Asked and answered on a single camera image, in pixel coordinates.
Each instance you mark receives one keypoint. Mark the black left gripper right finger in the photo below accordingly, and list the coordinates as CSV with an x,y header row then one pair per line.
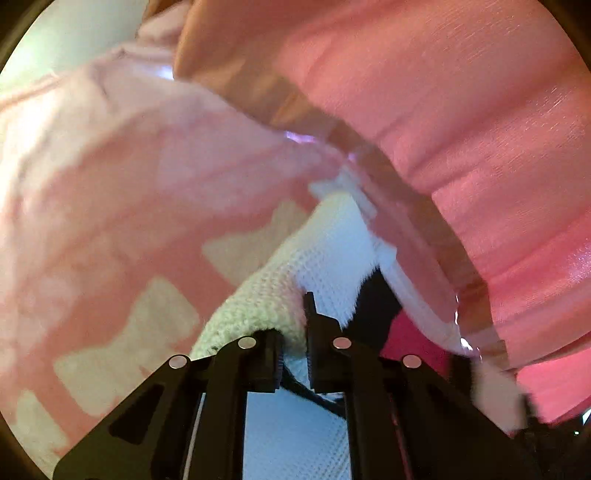
x,y
404,420

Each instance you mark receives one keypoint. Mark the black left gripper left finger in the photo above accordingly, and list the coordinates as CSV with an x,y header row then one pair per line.
x,y
185,421

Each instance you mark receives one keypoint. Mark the white knit sweater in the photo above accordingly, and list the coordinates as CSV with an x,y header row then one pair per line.
x,y
356,279

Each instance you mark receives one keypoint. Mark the pink floral bed sheet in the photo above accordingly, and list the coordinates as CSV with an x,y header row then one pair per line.
x,y
132,205

